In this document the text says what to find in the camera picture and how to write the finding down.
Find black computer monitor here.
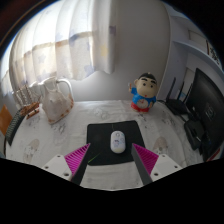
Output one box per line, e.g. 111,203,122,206
183,68,224,163

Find black router with antennas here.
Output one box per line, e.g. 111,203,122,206
164,77,195,116

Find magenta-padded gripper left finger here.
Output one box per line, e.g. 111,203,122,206
40,143,92,186

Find white printed tablecloth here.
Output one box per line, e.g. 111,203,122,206
4,99,214,191

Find large white conch shell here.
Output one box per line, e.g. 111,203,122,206
39,76,75,125

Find white cartoon-print computer mouse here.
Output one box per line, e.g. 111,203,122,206
110,130,127,155

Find cartoon boy figurine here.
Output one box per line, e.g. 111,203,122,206
128,72,158,113

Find black mouse pad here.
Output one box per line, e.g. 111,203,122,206
86,120,147,167

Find white wall shelf unit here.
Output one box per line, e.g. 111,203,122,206
166,13,224,101

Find sheer white star-print curtain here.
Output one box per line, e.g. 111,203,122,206
0,0,118,103

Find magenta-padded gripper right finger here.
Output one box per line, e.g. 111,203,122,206
131,143,184,186

